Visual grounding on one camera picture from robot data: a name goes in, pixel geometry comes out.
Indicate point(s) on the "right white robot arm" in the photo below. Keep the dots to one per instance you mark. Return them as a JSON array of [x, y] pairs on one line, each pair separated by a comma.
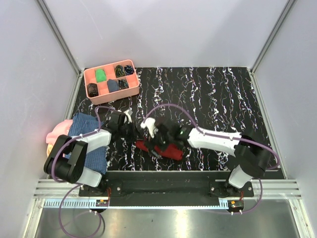
[[252, 158]]

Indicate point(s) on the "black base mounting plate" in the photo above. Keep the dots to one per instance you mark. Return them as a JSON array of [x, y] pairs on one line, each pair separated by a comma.
[[123, 183]]

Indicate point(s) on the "green rolled sock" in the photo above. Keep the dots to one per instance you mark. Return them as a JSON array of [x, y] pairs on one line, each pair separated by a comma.
[[100, 75]]

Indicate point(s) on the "grey blue rolled sock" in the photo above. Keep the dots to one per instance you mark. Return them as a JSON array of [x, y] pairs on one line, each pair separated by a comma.
[[112, 85]]

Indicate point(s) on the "pink cloth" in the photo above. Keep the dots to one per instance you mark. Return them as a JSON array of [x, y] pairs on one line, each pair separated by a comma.
[[61, 129]]

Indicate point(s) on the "dark striped rolled sock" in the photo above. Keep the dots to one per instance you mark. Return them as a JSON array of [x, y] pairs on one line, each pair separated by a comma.
[[123, 84]]

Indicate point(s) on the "yellow patterned dark sock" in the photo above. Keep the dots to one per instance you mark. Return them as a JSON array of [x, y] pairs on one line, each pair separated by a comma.
[[119, 71]]

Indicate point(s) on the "peach orange cloth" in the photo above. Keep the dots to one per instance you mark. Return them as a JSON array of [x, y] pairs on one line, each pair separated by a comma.
[[49, 149]]

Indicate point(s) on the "blue checkered cloth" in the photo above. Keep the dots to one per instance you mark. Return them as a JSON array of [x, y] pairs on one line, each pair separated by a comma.
[[96, 159]]

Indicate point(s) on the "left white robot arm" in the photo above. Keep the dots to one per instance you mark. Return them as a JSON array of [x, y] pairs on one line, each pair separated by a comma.
[[80, 155]]

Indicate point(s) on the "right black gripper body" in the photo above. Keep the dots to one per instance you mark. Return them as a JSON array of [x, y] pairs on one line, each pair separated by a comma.
[[163, 141]]

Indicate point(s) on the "dark brown rolled sock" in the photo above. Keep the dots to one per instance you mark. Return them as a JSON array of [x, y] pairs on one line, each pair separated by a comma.
[[92, 90]]

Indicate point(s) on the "pink divided organizer tray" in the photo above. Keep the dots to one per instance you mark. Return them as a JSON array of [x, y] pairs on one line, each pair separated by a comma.
[[104, 95]]

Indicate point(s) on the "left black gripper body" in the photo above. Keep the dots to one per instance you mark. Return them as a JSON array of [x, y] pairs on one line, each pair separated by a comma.
[[128, 132]]

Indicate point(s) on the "dark red cloth napkin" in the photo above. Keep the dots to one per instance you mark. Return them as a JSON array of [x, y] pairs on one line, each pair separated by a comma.
[[171, 152]]

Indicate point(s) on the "blue patterned dark sock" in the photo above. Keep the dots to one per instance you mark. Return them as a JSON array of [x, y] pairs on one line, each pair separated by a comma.
[[129, 70]]

